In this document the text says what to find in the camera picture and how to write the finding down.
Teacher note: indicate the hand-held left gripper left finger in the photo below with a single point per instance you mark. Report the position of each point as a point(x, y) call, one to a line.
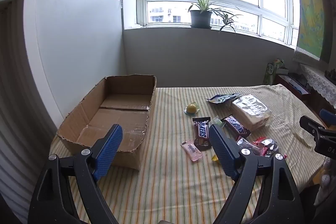
point(109, 153)

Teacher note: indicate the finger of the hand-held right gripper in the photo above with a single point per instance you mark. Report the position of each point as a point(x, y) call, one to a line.
point(328, 115)
point(311, 127)

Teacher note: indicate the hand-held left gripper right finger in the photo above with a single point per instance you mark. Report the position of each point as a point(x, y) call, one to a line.
point(223, 150)

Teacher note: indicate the dark red snack packet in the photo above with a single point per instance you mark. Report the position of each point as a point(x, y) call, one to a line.
point(246, 145)

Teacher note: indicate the brown chocolate bar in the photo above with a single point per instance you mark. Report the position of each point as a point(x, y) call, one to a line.
point(236, 127)
point(200, 132)

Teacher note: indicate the cardboard box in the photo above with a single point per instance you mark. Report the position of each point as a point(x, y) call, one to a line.
point(118, 113)

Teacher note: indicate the clear-wrapped bread loaf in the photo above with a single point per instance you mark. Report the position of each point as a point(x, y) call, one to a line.
point(249, 111)

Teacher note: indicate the small yellow candy packet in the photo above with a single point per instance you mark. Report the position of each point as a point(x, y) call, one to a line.
point(215, 158)

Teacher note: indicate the clear packet with green candy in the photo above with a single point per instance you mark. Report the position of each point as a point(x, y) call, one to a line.
point(215, 120)

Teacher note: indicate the pink snack packet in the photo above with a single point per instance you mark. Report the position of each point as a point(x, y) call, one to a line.
point(191, 150)

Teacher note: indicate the white lace cloth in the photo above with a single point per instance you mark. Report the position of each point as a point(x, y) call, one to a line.
point(320, 79)

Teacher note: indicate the dark wooden cabinet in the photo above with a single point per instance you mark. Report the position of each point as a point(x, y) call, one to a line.
point(294, 87)

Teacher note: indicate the black candy packet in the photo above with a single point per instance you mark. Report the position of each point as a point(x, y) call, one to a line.
point(271, 146)

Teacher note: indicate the blue and white snack bag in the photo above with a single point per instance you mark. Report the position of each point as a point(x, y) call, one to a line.
point(220, 98)

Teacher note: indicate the yellow jelly cup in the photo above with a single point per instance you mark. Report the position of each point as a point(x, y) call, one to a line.
point(190, 108)

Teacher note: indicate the green printed bag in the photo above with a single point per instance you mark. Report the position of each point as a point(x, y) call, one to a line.
point(270, 71)

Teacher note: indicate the potted spider plant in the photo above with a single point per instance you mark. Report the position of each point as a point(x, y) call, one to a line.
point(200, 18)

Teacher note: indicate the wall poster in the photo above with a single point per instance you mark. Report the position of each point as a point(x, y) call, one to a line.
point(312, 16)

